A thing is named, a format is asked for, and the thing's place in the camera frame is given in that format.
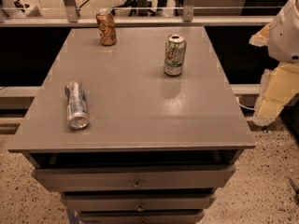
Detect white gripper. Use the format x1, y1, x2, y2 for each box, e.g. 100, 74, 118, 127
249, 0, 299, 126

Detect silver blue redbull can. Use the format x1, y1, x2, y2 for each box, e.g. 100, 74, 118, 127
64, 81, 89, 130

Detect green white 7up can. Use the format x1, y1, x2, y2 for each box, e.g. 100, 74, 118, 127
164, 33, 187, 77

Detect brown orange soda can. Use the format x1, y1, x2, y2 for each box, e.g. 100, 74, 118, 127
96, 8, 117, 46

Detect grey drawer cabinet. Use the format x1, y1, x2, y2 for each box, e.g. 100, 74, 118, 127
7, 26, 257, 224

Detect top grey drawer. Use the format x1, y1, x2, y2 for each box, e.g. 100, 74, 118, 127
32, 164, 235, 192

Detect grey drawer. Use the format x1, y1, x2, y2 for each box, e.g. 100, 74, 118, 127
79, 210, 204, 224
32, 164, 235, 192
61, 193, 216, 212

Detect middle grey drawer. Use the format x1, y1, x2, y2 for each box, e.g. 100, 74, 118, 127
61, 193, 216, 212

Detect bottom grey drawer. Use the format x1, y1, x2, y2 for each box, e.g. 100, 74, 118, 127
79, 210, 204, 224

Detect white cable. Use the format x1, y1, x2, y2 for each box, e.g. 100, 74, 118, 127
236, 97, 256, 112

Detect metal railing frame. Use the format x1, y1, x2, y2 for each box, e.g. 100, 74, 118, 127
0, 0, 281, 27

